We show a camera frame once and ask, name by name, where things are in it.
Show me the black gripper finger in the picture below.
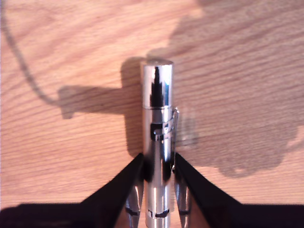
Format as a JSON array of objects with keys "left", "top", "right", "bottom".
[
  {"left": 174, "top": 152, "right": 243, "bottom": 228},
  {"left": 80, "top": 152, "right": 145, "bottom": 228}
]

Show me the metallic silver laser pointer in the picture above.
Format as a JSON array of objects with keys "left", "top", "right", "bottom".
[{"left": 140, "top": 58, "right": 180, "bottom": 228}]

